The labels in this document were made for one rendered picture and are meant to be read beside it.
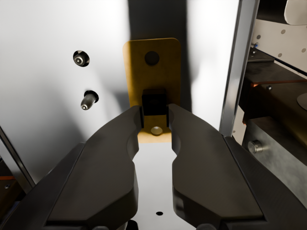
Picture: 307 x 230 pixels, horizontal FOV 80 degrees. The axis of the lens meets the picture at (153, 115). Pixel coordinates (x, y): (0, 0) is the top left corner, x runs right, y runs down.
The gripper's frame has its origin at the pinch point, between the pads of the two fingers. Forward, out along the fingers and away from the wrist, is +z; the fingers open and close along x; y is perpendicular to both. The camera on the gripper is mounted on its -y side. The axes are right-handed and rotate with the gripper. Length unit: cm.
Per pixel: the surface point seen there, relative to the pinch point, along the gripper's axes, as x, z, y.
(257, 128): 8.9, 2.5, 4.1
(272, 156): 9.4, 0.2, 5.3
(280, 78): 16.1, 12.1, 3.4
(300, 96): 14.2, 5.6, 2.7
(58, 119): -8.3, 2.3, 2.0
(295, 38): 30.4, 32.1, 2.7
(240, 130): 23.1, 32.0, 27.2
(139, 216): -2.9, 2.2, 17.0
